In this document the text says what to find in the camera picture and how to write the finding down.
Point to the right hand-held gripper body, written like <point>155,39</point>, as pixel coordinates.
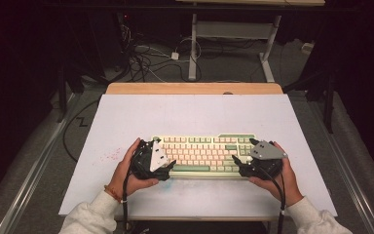
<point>268,152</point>

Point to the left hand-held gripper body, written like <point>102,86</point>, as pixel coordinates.
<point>157,157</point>

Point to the cream and green mechanical keyboard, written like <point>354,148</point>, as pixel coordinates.
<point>201,152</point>

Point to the person's right hand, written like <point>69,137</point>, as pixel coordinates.
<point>290,185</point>

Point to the person's left hand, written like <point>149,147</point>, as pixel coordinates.
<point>120,182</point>

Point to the white board table cover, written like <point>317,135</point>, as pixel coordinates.
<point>191,113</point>

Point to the white power adapter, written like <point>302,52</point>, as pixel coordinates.
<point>174,56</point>

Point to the black stand leg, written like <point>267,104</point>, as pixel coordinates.
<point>61,97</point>

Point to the small white floor box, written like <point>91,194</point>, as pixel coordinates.
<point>306,47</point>

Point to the metal floor rail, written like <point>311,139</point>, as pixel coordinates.
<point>35,172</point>
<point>347,169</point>

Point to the white metal desk frame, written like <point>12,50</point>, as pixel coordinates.
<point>193,48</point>

